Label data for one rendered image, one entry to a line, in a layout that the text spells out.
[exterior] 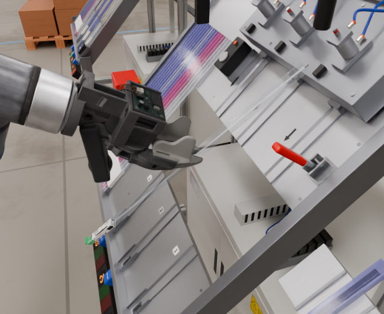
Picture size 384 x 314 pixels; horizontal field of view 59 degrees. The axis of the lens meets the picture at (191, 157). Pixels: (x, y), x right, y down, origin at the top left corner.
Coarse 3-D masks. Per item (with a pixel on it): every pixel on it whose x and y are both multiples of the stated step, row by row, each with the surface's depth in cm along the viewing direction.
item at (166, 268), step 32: (128, 192) 84; (160, 192) 75; (128, 224) 78; (160, 224) 70; (128, 256) 73; (160, 256) 66; (192, 256) 60; (128, 288) 68; (160, 288) 62; (192, 288) 56
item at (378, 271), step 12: (372, 264) 34; (360, 276) 34; (372, 276) 33; (348, 288) 34; (360, 288) 33; (324, 300) 35; (336, 300) 34; (348, 300) 34; (312, 312) 35; (324, 312) 34; (336, 312) 34
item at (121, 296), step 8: (96, 184) 93; (104, 192) 91; (104, 200) 88; (104, 208) 85; (104, 216) 83; (112, 240) 78; (112, 248) 76; (112, 256) 74; (112, 264) 72; (120, 264) 73; (112, 272) 71; (120, 272) 71; (112, 280) 70; (120, 280) 70; (120, 288) 68; (120, 296) 66; (120, 304) 65; (128, 304) 66; (120, 312) 64; (128, 312) 65
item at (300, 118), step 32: (224, 0) 91; (224, 32) 84; (256, 64) 69; (224, 96) 73; (256, 96) 65; (288, 96) 59; (320, 96) 55; (256, 128) 62; (288, 128) 56; (320, 128) 52; (352, 128) 48; (256, 160) 58; (288, 160) 54; (288, 192) 51
